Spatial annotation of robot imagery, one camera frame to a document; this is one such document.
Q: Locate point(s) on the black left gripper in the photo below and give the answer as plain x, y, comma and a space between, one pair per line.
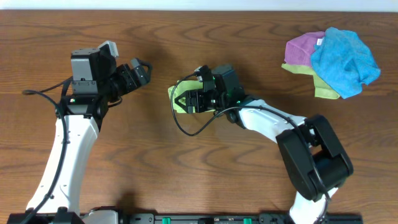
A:
134, 74

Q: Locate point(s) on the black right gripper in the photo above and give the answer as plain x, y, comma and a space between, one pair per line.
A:
188, 107

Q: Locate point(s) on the light green cloth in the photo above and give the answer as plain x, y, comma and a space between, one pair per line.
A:
190, 96

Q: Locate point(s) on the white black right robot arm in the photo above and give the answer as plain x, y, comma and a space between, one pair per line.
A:
315, 160

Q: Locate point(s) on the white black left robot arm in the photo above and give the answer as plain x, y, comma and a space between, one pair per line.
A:
96, 85

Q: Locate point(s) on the purple cloth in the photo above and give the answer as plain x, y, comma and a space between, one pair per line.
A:
298, 51

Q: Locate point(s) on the yellow-green cloth in pile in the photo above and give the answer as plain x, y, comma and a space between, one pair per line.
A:
322, 89

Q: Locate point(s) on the blue cloth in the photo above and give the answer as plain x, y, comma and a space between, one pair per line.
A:
344, 62

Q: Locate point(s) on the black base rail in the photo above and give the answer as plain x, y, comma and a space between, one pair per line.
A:
110, 216

